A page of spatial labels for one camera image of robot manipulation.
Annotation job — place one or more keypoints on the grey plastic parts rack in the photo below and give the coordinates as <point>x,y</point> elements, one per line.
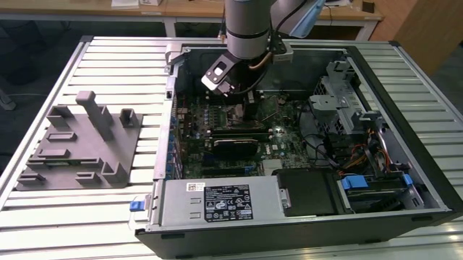
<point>87,151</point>

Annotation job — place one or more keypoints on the small black graphics card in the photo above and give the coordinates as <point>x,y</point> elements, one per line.
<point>235,148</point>

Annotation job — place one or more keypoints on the white paper box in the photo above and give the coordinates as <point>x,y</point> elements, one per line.
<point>152,2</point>
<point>124,3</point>

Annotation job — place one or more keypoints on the green RAM stick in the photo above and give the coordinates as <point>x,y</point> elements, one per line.
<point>62,162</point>

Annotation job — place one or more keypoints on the hard disk in blue carrier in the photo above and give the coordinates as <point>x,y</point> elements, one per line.
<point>354,182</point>

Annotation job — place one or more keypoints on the grey case hinge bracket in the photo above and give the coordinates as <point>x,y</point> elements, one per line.
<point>172,54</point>

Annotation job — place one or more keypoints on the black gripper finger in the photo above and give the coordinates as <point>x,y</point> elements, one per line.
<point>251,108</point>

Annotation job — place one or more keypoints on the wooden cabinet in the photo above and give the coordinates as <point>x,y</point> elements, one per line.
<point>427,32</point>

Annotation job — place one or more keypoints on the grey camera bracket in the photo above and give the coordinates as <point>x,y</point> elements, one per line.
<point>283,54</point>

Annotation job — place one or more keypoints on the black plastic shroud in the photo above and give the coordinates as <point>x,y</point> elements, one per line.
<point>307,192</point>

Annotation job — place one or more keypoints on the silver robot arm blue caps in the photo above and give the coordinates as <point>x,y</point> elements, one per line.
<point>246,27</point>

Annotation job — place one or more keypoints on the small brown box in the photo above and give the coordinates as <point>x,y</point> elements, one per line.
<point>369,6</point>

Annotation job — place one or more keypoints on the CPU socket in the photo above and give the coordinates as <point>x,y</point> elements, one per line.
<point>235,124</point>

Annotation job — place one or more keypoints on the black open PC case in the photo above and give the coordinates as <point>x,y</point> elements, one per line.
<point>252,241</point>

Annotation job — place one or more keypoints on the silver chipset heatsink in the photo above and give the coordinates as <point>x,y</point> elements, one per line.
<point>272,164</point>

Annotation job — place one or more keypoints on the green motherboard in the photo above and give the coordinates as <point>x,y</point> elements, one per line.
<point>292,140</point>

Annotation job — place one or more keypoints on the blue release latch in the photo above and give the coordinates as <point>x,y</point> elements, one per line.
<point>136,206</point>

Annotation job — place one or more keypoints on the RAM slot black latches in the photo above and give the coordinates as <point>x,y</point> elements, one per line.
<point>266,139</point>
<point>239,130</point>
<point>239,133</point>
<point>216,102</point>

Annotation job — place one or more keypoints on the silver power supply unit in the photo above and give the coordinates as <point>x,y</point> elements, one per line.
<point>176,205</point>

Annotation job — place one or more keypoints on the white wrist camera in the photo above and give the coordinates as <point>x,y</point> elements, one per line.
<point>219,71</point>

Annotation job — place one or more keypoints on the wooden desk white legs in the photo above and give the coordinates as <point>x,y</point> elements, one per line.
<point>127,12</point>

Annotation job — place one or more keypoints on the grey metal drive cage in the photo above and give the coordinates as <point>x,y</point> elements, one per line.
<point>326,105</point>

